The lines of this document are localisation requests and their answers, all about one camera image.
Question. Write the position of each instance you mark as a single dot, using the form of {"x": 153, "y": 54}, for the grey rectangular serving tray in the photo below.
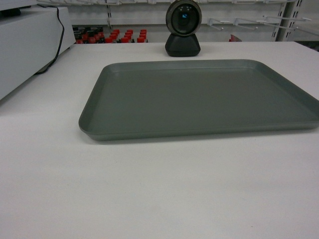
{"x": 194, "y": 97}

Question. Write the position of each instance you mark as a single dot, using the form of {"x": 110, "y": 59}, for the black round barcode scanner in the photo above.
{"x": 183, "y": 19}

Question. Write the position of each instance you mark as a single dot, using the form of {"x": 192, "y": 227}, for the red cap bottles row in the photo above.
{"x": 97, "y": 35}

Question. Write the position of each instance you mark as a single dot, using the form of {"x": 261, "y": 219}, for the white cash register box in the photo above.
{"x": 30, "y": 41}

